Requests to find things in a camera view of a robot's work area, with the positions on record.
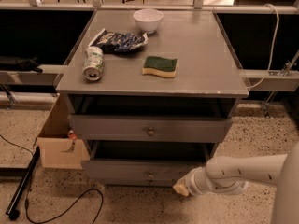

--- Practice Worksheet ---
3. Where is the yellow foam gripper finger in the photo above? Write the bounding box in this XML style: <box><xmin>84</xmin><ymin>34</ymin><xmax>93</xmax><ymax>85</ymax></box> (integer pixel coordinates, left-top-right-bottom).
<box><xmin>173</xmin><ymin>179</ymin><xmax>190</xmax><ymax>197</ymax></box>

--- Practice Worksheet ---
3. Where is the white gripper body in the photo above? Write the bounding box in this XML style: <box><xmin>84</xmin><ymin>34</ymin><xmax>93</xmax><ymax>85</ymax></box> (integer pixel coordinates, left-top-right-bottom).
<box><xmin>184</xmin><ymin>167</ymin><xmax>213</xmax><ymax>196</ymax></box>

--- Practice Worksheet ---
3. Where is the grey drawer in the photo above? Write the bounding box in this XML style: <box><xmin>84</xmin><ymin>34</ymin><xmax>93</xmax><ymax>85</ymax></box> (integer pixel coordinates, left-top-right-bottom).
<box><xmin>69</xmin><ymin>115</ymin><xmax>233</xmax><ymax>143</ymax></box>
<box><xmin>82</xmin><ymin>141</ymin><xmax>209</xmax><ymax>185</ymax></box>

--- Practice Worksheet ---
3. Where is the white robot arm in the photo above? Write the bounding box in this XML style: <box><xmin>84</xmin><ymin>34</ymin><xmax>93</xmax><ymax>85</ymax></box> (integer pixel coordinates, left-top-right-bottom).
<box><xmin>173</xmin><ymin>143</ymin><xmax>299</xmax><ymax>224</ymax></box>

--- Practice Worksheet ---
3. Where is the grey wooden drawer cabinet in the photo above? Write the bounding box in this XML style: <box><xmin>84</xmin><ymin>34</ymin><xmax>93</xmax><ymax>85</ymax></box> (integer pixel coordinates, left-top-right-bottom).
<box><xmin>55</xmin><ymin>8</ymin><xmax>249</xmax><ymax>185</ymax></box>

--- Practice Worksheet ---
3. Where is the grey top drawer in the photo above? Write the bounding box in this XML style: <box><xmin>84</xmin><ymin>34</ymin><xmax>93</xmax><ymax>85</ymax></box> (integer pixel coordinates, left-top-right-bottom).
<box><xmin>69</xmin><ymin>115</ymin><xmax>233</xmax><ymax>143</ymax></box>

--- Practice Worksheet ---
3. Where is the green yellow sponge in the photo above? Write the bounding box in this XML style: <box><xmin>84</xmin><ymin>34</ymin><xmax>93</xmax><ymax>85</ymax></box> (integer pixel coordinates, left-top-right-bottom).
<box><xmin>142</xmin><ymin>56</ymin><xmax>177</xmax><ymax>78</ymax></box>

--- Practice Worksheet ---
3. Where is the brown cardboard box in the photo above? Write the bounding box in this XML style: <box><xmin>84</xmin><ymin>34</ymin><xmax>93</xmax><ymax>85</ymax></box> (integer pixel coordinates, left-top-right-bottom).
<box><xmin>37</xmin><ymin>96</ymin><xmax>90</xmax><ymax>170</ymax></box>

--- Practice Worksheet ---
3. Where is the crushed green white can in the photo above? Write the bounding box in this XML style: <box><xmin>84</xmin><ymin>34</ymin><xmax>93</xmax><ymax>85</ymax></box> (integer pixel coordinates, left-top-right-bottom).
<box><xmin>83</xmin><ymin>46</ymin><xmax>104</xmax><ymax>81</ymax></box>

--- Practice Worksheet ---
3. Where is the crumpled blue chip bag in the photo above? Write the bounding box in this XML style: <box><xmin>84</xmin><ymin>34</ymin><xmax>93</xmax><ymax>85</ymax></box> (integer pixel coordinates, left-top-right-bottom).
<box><xmin>89</xmin><ymin>29</ymin><xmax>148</xmax><ymax>54</ymax></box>

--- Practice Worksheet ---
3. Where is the white ceramic bowl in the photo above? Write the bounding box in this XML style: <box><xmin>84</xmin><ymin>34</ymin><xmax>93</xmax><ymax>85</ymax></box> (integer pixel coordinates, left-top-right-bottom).
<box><xmin>133</xmin><ymin>8</ymin><xmax>164</xmax><ymax>34</ymax></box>

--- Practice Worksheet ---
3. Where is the black metal bar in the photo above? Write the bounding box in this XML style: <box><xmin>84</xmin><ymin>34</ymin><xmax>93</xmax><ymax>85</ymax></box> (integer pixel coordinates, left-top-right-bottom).
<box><xmin>6</xmin><ymin>148</ymin><xmax>40</xmax><ymax>220</ymax></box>

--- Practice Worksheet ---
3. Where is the black bag on shelf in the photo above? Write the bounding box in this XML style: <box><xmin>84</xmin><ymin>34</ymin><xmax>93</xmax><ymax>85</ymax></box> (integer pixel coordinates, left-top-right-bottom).
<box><xmin>0</xmin><ymin>56</ymin><xmax>43</xmax><ymax>73</ymax></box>

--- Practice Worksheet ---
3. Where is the black floor cable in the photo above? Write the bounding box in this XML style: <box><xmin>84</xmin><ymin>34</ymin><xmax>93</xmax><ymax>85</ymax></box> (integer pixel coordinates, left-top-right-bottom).
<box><xmin>0</xmin><ymin>133</ymin><xmax>105</xmax><ymax>224</ymax></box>

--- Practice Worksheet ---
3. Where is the white hanging cable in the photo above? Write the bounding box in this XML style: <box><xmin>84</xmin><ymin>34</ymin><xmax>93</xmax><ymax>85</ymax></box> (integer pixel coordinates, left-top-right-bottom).
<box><xmin>246</xmin><ymin>3</ymin><xmax>280</xmax><ymax>90</ymax></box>

